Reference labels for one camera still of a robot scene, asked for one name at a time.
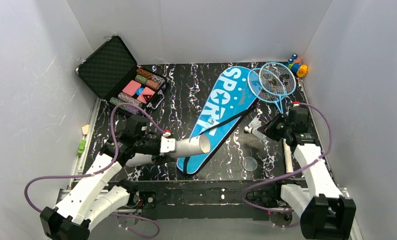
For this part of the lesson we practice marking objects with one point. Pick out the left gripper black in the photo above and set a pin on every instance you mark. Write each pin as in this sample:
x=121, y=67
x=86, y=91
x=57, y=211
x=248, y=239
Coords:
x=153, y=145

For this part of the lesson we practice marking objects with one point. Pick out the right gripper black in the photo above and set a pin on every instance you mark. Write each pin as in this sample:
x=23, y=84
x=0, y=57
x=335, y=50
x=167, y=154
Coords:
x=273, y=127

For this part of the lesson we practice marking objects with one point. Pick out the white shuttlecock tube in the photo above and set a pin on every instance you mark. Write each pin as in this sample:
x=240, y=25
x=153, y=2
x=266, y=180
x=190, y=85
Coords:
x=188, y=147

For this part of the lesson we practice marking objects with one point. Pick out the clear plastic tube lid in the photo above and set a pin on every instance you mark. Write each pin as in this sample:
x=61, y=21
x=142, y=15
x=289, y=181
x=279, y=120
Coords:
x=250, y=164

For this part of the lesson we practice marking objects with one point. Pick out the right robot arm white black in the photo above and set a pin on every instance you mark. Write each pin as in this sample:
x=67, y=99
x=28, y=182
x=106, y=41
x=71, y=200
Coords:
x=324, y=212

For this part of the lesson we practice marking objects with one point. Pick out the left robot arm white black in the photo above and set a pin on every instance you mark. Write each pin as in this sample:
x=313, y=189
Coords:
x=74, y=217

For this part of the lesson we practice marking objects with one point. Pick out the blue badminton racket right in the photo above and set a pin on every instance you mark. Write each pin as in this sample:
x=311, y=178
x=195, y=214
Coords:
x=276, y=79

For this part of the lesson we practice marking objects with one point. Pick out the blue badminton racket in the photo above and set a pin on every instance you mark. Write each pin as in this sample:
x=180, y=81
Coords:
x=276, y=79
x=258, y=91

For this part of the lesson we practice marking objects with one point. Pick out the blue badminton racket left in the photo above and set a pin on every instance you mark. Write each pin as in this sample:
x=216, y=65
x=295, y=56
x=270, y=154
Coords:
x=258, y=91

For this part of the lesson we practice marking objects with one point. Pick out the poker chip roll purple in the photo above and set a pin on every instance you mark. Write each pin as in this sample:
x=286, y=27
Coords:
x=129, y=99

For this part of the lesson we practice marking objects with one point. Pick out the red card box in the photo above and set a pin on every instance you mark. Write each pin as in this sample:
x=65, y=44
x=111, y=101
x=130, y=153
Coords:
x=144, y=94

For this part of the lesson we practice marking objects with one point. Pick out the poker chip roll front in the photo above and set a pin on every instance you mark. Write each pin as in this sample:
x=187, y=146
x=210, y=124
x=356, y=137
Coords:
x=130, y=109

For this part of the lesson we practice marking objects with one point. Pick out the pink card box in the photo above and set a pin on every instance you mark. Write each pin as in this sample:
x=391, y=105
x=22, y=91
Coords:
x=133, y=88

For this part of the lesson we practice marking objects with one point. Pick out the poker chip roll green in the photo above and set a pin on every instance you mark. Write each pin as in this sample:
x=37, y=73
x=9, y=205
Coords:
x=147, y=82

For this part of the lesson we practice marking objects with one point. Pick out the wooden block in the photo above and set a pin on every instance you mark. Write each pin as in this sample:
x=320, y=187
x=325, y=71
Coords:
x=85, y=129

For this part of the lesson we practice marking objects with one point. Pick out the green clip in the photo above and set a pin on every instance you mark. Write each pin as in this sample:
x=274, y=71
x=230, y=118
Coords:
x=81, y=147

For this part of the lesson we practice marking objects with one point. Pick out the blue racket bag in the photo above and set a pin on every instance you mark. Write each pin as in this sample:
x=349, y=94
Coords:
x=230, y=100

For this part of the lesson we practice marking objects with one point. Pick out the black base beam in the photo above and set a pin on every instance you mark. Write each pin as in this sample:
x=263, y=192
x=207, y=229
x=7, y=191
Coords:
x=196, y=199

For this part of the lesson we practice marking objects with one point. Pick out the poker chip roll brown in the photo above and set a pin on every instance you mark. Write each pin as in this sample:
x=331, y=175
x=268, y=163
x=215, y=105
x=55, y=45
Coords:
x=151, y=76

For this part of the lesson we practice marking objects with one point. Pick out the black aluminium case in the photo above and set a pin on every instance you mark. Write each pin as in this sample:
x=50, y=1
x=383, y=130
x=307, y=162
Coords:
x=110, y=68

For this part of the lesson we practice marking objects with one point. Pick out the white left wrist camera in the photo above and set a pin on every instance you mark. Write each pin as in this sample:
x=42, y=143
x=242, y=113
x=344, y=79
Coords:
x=167, y=145

